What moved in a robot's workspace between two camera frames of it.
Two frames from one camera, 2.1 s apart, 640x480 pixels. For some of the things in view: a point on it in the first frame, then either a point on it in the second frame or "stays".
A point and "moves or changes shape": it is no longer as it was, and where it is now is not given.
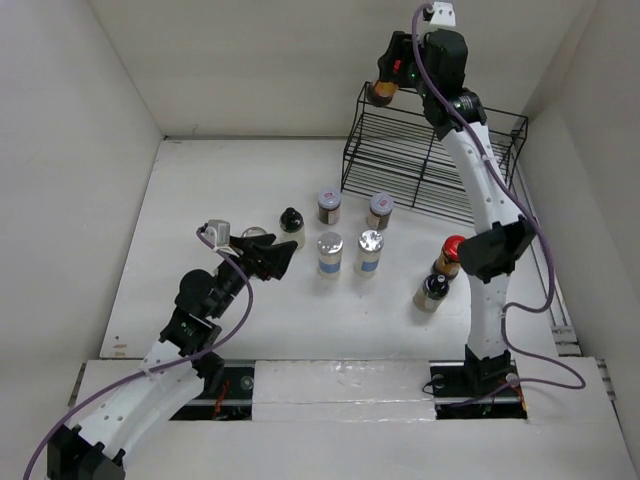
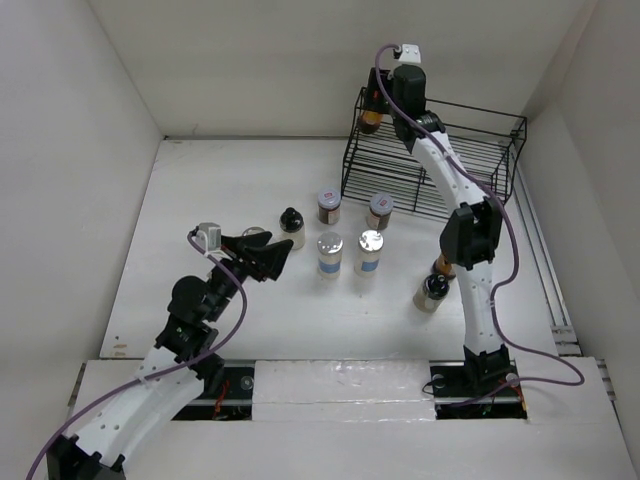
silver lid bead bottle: [370, 244] stays
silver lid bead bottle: [329, 248] stays
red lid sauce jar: [381, 92] moves or changes shape
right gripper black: [401, 46] to [373, 84]
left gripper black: [260, 256] stays
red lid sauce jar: [448, 263] stays
